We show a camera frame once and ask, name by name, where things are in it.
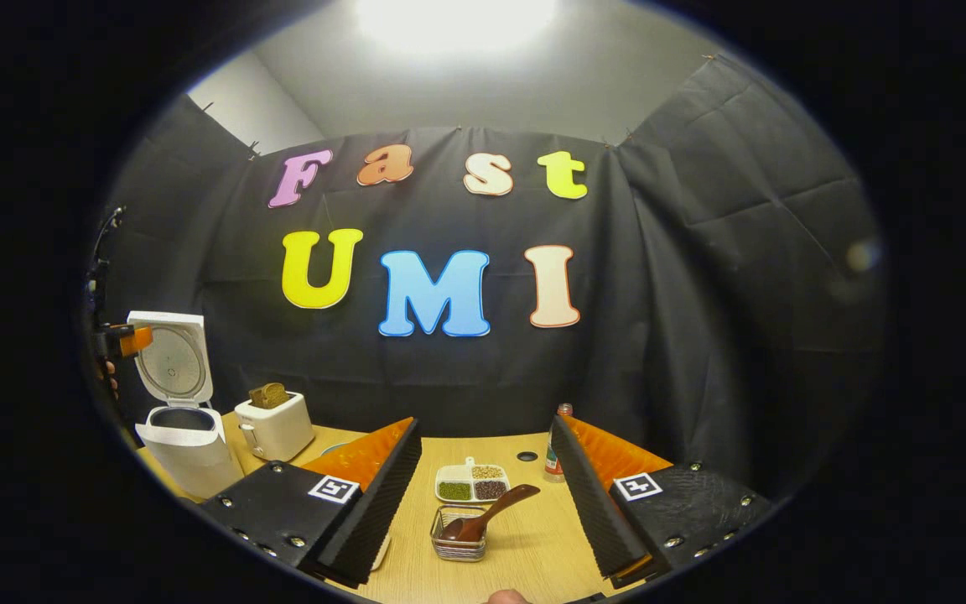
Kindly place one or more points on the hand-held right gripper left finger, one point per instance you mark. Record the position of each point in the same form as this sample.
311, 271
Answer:
378, 512

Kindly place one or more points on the white toaster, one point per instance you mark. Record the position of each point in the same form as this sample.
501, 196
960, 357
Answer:
282, 432

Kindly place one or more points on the brown wooden spoon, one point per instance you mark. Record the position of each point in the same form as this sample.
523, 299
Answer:
483, 518

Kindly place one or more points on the clear bottle with red label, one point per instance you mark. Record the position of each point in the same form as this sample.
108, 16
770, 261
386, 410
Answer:
555, 457

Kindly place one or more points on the ceiling light panel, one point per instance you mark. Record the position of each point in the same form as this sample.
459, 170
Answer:
458, 21

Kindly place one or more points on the black desk grommet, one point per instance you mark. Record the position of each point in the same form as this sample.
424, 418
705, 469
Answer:
527, 456

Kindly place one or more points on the black backdrop cloth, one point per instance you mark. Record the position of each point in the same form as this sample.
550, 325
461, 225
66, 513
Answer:
701, 294

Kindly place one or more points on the white divided dish of grains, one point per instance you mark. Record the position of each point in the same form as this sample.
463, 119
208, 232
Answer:
473, 482

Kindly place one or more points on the white rice cooker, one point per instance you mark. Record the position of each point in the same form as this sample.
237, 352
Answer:
189, 461

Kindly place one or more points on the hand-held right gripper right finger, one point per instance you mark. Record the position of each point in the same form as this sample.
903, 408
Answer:
592, 512

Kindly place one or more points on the brown bread slices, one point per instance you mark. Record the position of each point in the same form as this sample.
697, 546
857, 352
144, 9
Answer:
269, 396

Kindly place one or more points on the pale green plate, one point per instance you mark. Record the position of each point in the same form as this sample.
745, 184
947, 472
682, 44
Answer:
332, 448

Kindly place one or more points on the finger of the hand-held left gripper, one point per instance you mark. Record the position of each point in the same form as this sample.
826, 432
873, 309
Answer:
135, 341

